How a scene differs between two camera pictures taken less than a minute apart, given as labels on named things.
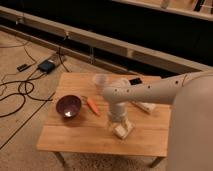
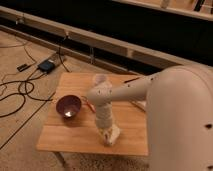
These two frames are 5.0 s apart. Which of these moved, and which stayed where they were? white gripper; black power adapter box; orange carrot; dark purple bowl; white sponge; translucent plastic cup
Moved: white sponge; white gripper
Stayed: translucent plastic cup; dark purple bowl; orange carrot; black power adapter box
